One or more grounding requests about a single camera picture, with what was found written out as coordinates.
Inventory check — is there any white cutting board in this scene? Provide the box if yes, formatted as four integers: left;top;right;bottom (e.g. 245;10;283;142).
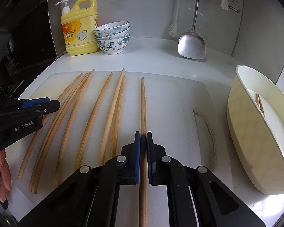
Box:
6;71;218;220

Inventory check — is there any white bottle brush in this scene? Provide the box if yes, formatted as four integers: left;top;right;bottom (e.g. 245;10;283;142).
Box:
168;0;180;38

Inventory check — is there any middle floral bowl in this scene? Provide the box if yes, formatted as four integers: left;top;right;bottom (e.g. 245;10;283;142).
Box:
95;27;130;40

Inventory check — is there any yellow detergent bottle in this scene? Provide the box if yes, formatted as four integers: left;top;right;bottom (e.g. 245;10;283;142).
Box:
56;0;98;56

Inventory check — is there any cream round basin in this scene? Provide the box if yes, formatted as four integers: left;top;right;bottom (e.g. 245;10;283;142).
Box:
227;65;284;195

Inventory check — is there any steel spatula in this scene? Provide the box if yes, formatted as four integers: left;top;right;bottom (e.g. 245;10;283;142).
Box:
177;0;206;59

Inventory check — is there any left human hand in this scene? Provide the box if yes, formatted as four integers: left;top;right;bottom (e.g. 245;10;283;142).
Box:
0;150;12;203

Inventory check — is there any bottom floral bowl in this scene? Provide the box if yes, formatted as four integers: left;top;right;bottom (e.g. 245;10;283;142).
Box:
95;36;130;54

